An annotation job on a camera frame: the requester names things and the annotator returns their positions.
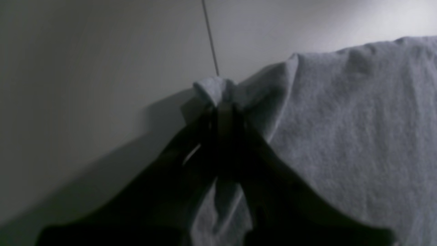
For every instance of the left-image left gripper right finger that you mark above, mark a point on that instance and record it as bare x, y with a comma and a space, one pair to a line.
284, 210

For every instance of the left-image left gripper left finger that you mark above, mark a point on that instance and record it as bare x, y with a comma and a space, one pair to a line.
159, 206

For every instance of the grey T-shirt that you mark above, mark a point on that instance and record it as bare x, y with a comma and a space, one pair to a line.
358, 125

